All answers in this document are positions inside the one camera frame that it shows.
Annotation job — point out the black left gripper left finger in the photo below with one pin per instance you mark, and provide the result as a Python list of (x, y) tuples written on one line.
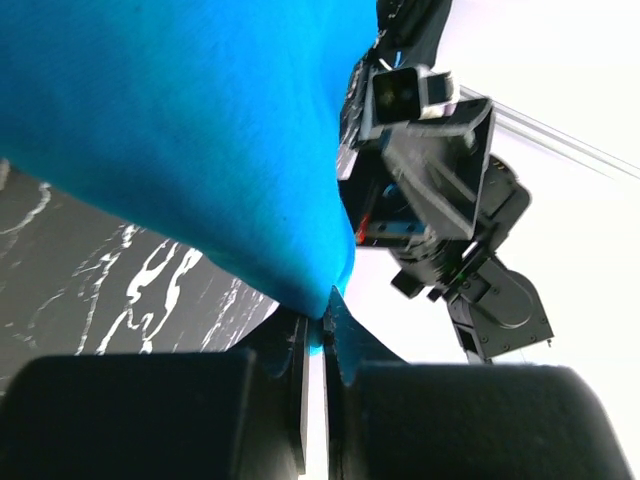
[(237, 414)]

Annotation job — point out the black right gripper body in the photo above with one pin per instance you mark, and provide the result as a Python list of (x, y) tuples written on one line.
[(418, 181)]

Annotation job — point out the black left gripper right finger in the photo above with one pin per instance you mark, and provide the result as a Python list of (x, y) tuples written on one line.
[(390, 419)]

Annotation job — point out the bright blue t shirt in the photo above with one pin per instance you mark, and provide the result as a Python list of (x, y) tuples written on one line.
[(213, 123)]

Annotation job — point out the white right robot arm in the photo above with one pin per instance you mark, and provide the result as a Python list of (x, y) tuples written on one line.
[(494, 310)]

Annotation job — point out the folded black t shirt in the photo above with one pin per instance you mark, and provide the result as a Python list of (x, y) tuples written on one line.
[(410, 31)]

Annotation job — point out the black marbled table mat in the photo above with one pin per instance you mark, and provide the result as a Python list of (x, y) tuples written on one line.
[(75, 280)]

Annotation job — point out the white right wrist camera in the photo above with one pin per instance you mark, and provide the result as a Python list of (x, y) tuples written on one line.
[(406, 94)]

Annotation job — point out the right aluminium corner post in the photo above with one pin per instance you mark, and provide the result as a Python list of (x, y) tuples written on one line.
[(564, 145)]

